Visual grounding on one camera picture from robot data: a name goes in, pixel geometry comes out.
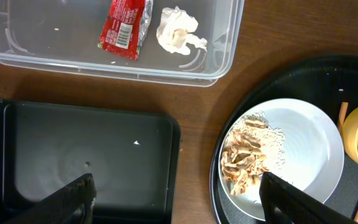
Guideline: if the rice grains pile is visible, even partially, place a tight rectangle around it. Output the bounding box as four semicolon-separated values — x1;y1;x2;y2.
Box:
224;111;285;170

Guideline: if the clear plastic bin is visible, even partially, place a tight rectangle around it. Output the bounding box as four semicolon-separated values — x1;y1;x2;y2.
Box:
0;0;244;87

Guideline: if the grey plate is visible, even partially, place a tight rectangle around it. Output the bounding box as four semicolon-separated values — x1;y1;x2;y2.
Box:
229;98;344;203

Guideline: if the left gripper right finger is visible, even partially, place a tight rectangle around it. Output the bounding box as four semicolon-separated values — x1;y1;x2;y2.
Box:
259;172;357;224

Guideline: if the peanut shells pile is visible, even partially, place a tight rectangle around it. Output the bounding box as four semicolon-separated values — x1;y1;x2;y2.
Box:
220;118;269;195

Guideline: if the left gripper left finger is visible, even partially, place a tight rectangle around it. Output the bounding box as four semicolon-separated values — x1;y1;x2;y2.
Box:
5;173;96;224

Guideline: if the round black tray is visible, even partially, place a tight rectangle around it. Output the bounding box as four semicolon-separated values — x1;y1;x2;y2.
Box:
209;55;358;223

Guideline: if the black rectangular tray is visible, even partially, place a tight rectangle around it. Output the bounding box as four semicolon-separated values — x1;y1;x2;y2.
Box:
0;99;181;223

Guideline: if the white napkin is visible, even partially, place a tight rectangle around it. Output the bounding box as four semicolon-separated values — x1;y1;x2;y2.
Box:
156;6;208;55

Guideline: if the red ketchup packet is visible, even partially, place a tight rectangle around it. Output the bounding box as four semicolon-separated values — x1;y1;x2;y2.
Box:
98;0;154;60

